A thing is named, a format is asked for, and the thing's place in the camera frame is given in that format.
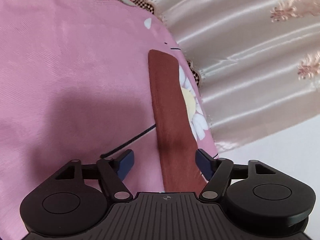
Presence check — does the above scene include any cream floral satin curtain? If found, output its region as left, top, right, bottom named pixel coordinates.
left=145, top=0, right=319, bottom=152

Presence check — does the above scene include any pink floral bed sheet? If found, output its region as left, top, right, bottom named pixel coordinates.
left=1, top=0, right=217, bottom=239

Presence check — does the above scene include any dark red knit sweater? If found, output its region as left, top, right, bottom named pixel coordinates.
left=148, top=50, right=206, bottom=194

